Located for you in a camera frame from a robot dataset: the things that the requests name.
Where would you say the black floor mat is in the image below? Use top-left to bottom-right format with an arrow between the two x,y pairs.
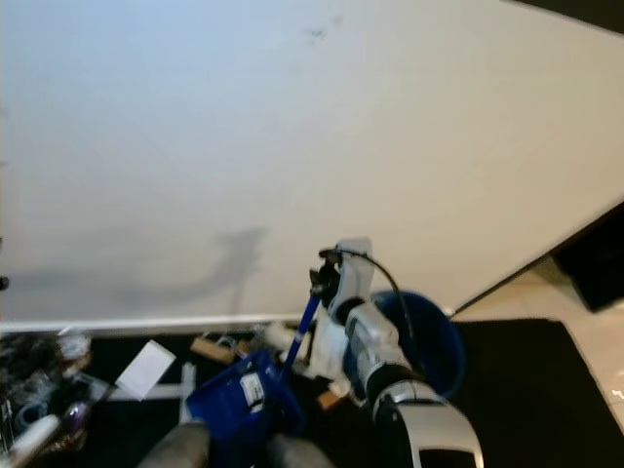
0,317 -> 611,468

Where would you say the small wooden block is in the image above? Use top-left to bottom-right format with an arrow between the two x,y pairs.
189,335 -> 237,365

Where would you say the blue bucket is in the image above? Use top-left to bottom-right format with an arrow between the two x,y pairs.
369,290 -> 468,403

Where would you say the grey right robot leg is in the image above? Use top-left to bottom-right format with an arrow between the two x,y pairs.
261,433 -> 339,468

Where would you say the grey robot leg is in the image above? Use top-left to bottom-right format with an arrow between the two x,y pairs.
131,420 -> 213,468
261,433 -> 339,468

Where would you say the white card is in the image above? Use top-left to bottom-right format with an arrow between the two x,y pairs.
113,338 -> 177,402

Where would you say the grey left robot leg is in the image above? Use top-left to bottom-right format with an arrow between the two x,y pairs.
131,420 -> 213,468

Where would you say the black furniture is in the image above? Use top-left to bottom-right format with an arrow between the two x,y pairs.
550,200 -> 624,314

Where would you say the white tube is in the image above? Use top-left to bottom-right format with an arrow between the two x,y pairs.
8,413 -> 61,461

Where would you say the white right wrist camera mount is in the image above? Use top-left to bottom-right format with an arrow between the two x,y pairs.
335,238 -> 377,315

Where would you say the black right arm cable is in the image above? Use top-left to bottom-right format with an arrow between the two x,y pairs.
341,249 -> 412,337

